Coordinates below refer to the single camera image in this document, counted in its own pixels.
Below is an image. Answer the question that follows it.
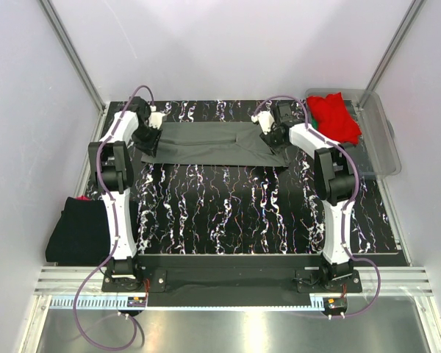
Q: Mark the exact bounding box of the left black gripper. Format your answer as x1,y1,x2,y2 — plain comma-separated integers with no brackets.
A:
133,123,162,157

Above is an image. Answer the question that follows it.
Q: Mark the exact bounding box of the grey t shirt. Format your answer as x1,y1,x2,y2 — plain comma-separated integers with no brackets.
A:
140,121,290,168

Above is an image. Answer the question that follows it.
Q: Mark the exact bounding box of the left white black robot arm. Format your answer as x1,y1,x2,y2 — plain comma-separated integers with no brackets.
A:
88,96,163,292

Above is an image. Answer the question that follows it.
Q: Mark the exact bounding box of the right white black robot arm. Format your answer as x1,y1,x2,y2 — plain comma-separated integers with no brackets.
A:
251,102,359,292

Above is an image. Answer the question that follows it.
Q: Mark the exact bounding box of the red t shirt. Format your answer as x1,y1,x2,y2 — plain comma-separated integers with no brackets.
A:
306,92,362,145

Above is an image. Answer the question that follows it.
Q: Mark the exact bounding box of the black marble pattern mat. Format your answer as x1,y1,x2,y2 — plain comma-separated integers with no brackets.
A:
60,99,409,268

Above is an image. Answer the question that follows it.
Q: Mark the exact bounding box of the pink folded t shirt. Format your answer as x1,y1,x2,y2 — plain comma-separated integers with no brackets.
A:
75,196,92,201

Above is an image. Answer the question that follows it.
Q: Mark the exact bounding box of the clear plastic bin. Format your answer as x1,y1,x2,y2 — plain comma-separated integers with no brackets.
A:
306,88,401,179

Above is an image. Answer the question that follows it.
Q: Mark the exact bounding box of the black folded t shirt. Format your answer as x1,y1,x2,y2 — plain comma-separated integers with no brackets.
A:
45,197,112,266

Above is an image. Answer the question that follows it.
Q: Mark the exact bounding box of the left small connector board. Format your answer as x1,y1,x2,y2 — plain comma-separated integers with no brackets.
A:
127,296,147,307

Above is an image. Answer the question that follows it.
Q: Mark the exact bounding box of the small connector board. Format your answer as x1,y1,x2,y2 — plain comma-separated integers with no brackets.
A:
127,296,147,307
323,296,348,318

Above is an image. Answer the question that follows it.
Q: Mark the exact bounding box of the right small connector board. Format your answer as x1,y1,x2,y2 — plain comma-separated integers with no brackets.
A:
323,296,348,318

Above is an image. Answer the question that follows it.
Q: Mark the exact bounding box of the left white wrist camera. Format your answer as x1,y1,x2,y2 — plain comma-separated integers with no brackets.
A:
148,111,166,130

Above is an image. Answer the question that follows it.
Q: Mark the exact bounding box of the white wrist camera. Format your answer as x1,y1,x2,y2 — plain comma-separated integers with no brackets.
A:
148,111,166,130
251,111,275,134

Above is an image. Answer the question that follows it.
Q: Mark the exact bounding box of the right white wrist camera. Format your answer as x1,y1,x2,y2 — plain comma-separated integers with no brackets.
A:
251,111,275,134

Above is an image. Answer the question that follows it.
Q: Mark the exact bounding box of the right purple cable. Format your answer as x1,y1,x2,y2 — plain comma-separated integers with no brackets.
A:
253,96,382,319

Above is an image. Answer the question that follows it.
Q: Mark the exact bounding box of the purple cable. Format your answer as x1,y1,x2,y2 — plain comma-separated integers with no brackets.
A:
253,96,382,319
73,85,157,349

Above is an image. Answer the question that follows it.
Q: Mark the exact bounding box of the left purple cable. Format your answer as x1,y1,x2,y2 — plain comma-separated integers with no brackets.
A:
73,85,157,349

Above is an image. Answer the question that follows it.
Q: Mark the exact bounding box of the left aluminium frame post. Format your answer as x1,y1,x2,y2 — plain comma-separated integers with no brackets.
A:
37,0,106,113

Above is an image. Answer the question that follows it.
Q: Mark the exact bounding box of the aluminium frame post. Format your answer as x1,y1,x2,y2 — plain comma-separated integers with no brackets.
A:
37,0,106,113
365,0,427,91

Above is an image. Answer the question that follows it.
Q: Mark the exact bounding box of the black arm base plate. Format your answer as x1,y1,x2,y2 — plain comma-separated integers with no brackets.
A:
103,254,362,310

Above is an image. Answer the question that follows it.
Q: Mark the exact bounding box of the right white cable duct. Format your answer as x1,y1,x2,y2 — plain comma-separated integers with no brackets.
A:
309,293,327,310

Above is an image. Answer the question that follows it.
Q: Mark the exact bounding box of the white cable duct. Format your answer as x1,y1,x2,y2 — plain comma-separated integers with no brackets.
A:
309,293,327,310
50,296,144,310

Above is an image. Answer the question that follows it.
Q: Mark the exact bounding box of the front aluminium rail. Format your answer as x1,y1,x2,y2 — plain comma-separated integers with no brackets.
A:
35,266,433,296

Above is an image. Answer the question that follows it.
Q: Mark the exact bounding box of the left white cable duct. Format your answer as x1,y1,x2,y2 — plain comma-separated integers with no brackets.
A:
50,296,144,310

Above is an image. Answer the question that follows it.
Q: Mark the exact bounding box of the right aluminium frame post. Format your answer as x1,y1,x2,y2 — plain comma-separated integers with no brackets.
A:
365,0,427,91

